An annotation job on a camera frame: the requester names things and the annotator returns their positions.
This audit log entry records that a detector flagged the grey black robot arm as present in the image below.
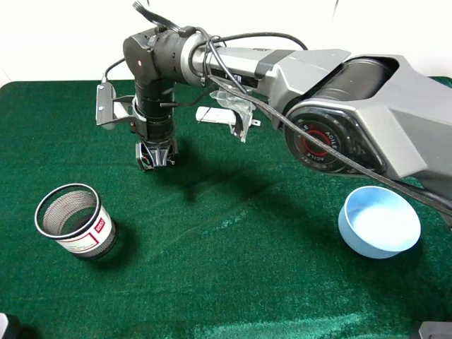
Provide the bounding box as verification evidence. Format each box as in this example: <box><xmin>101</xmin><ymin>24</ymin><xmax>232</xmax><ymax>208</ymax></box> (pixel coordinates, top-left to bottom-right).
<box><xmin>123</xmin><ymin>27</ymin><xmax>451</xmax><ymax>222</ymax></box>

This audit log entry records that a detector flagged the grey object bottom right corner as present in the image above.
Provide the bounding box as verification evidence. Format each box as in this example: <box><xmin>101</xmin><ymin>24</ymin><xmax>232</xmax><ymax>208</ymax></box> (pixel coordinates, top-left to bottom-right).
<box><xmin>418</xmin><ymin>321</ymin><xmax>452</xmax><ymax>339</ymax></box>

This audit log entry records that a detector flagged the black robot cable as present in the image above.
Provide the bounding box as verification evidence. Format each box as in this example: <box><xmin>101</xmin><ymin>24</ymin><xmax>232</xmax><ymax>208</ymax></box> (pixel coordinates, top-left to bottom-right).
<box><xmin>132</xmin><ymin>0</ymin><xmax>452</xmax><ymax>215</ymax></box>

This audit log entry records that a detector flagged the light blue round bowl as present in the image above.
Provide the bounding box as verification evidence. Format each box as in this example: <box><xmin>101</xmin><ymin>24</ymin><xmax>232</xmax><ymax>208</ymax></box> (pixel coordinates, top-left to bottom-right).
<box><xmin>338</xmin><ymin>186</ymin><xmax>421</xmax><ymax>259</ymax></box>

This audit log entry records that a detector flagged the clear plastic wrap on cable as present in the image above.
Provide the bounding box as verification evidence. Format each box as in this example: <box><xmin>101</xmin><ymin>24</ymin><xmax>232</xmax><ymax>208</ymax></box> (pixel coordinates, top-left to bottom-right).
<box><xmin>210</xmin><ymin>90</ymin><xmax>256</xmax><ymax>143</ymax></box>

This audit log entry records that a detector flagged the white rectangular plastic device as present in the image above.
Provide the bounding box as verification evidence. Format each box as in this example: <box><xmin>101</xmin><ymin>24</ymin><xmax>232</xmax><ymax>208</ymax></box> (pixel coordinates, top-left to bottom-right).
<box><xmin>195</xmin><ymin>106</ymin><xmax>236</xmax><ymax>126</ymax></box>

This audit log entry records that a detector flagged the black mesh pen cup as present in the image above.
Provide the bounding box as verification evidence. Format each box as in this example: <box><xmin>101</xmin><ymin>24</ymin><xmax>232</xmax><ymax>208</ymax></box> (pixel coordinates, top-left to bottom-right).
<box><xmin>34</xmin><ymin>183</ymin><xmax>118</xmax><ymax>261</ymax></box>

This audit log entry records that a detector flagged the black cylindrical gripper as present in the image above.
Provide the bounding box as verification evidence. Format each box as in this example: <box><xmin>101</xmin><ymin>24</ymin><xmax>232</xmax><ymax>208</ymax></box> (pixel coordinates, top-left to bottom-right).
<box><xmin>135</xmin><ymin>80</ymin><xmax>176</xmax><ymax>170</ymax></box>

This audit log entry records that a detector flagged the black red patterned small box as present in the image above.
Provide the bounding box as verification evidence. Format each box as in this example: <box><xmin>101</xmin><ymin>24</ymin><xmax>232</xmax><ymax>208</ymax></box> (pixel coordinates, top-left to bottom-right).
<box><xmin>136</xmin><ymin>141</ymin><xmax>177</xmax><ymax>171</ymax></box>

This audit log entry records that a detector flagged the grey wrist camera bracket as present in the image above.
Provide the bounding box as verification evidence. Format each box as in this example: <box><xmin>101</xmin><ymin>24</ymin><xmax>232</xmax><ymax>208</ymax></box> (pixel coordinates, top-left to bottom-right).
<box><xmin>95</xmin><ymin>73</ymin><xmax>139</xmax><ymax>130</ymax></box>

